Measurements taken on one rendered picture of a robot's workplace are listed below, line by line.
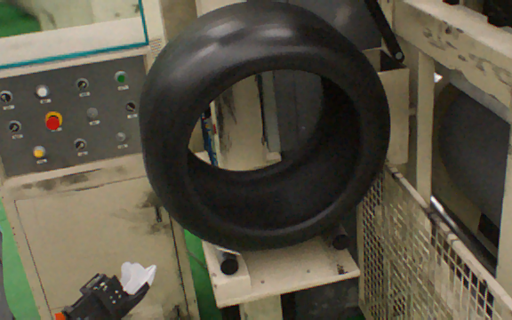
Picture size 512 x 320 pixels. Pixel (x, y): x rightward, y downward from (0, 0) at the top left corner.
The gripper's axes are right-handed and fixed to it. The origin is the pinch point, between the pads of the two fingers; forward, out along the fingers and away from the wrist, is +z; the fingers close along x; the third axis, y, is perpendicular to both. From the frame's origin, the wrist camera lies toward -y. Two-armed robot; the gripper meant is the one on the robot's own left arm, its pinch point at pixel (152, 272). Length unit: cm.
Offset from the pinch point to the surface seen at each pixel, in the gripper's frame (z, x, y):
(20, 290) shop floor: 24, 177, -44
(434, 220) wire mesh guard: 45, -40, -21
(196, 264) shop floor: 80, 123, -72
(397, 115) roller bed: 80, -17, -10
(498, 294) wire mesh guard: 28, -59, -26
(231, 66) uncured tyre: 27.8, -22.3, 31.4
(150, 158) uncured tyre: 12.8, -2.2, 20.9
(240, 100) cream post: 54, 10, 14
